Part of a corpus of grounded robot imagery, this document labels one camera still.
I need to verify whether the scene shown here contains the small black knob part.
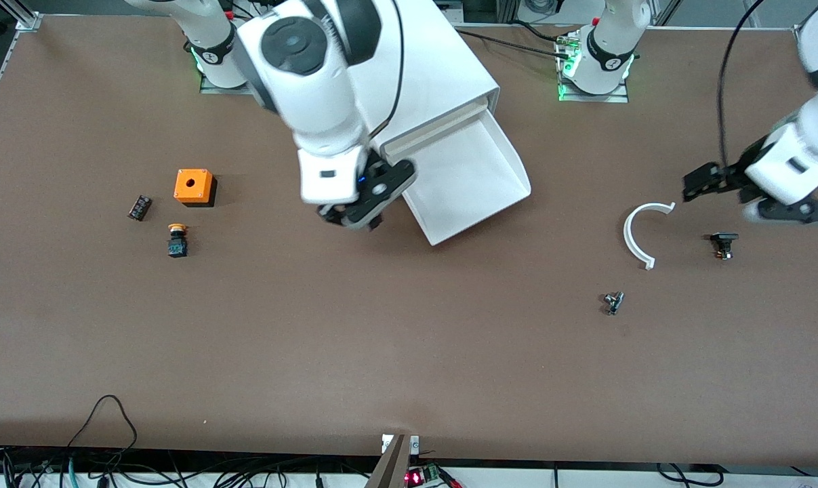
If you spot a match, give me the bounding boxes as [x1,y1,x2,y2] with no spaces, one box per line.
[710,232,740,260]

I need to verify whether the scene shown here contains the circuit board with red light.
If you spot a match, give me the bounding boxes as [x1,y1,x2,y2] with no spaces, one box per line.
[405,464,445,488]

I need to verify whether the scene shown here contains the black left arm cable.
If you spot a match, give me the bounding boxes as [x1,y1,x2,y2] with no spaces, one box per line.
[718,0,767,170]

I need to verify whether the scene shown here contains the white curved plastic bracket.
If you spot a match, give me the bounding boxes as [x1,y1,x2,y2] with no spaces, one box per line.
[623,201,677,271]

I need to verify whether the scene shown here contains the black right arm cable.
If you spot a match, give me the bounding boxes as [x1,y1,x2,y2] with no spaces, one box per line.
[371,0,407,138]

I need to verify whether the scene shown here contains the orange button enclosure box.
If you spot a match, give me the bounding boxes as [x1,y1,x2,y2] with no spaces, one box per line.
[173,169,218,207]

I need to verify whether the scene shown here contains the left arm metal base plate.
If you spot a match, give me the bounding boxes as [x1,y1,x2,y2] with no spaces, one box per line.
[556,35,630,104]

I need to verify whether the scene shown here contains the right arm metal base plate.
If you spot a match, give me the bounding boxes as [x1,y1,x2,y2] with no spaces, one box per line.
[200,64,255,95]

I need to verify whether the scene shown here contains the black cable to arm base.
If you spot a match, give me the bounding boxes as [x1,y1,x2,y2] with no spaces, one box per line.
[455,28,575,56]

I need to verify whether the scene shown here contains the grey camera support bar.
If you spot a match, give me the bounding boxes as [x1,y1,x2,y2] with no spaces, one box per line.
[364,434,421,488]

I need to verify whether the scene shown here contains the black curled cable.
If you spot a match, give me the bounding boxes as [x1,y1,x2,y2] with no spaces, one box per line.
[655,462,725,488]

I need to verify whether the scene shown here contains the thin black looped cable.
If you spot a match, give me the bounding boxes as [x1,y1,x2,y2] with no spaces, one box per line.
[66,395,139,470]

